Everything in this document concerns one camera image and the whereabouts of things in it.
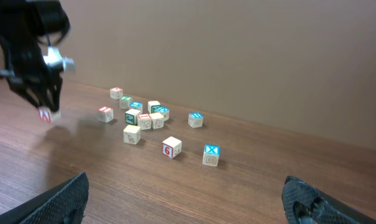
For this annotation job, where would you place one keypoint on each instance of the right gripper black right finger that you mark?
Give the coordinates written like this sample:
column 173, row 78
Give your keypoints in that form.
column 305, row 204

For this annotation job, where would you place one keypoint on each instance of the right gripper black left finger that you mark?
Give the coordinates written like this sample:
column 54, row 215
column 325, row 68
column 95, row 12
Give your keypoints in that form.
column 63, row 204

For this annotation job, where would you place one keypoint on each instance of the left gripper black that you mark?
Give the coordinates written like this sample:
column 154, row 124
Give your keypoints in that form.
column 26, row 72

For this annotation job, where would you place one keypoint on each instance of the red letter A block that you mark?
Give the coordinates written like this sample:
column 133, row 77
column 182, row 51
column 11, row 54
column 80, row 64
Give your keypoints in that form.
column 48, row 116

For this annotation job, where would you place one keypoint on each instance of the red letter I block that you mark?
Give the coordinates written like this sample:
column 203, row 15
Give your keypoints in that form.
column 105, row 114

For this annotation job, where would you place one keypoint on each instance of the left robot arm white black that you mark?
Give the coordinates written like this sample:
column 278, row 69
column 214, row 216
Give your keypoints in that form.
column 45, row 19

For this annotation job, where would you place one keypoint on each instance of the red letter Y block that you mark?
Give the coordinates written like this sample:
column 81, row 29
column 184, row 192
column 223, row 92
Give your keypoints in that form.
column 116, row 93

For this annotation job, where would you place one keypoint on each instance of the green letter Z block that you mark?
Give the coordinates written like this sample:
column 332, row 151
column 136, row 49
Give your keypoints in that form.
column 124, row 102

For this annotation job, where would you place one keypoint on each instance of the green picture block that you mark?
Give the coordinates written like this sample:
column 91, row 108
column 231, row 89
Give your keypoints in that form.
column 131, row 116

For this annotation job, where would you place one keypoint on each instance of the blue letter S block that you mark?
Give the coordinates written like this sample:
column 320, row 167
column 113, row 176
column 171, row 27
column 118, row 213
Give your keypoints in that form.
column 136, row 105

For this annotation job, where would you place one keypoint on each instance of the yellow block lower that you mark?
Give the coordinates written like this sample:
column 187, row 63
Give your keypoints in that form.
column 132, row 134

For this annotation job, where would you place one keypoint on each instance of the yellow block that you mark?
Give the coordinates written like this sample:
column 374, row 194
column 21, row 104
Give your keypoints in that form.
column 132, row 134
column 157, row 120

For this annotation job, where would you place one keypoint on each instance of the blue letter X block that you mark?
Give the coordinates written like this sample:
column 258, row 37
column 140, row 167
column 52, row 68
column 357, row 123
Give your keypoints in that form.
column 211, row 155

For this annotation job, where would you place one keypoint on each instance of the red letter block centre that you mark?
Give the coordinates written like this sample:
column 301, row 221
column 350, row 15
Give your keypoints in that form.
column 144, row 121

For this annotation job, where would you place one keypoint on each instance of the white green top block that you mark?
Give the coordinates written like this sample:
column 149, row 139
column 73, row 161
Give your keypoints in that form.
column 153, row 105

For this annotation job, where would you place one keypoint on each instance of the yellow block upper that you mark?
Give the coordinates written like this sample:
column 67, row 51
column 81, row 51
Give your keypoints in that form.
column 157, row 120

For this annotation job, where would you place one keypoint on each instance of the red number 6 block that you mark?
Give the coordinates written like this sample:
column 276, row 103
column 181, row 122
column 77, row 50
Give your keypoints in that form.
column 171, row 147

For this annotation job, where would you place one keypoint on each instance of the blue letter D block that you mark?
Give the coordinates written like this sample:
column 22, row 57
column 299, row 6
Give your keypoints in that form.
column 164, row 111

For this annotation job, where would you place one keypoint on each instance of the blue block far right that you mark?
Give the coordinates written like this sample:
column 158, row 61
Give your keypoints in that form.
column 195, row 119

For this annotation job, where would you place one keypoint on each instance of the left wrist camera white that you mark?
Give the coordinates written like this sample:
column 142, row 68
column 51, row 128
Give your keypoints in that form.
column 54, row 58

